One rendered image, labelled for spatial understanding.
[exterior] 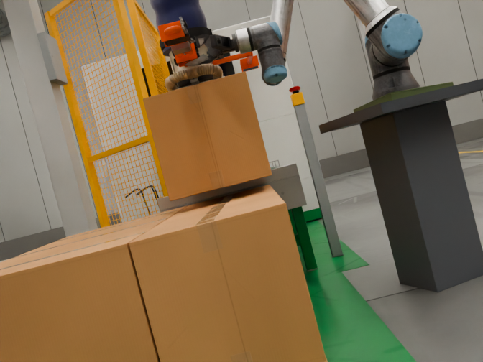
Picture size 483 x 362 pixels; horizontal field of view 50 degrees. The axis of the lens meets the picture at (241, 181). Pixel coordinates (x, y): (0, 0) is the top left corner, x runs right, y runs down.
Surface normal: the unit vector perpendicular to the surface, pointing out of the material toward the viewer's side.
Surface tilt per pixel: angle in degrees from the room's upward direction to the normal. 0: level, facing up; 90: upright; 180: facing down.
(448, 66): 90
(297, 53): 90
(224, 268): 90
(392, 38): 91
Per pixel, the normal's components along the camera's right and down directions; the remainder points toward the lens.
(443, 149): 0.29, -0.05
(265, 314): -0.02, 0.03
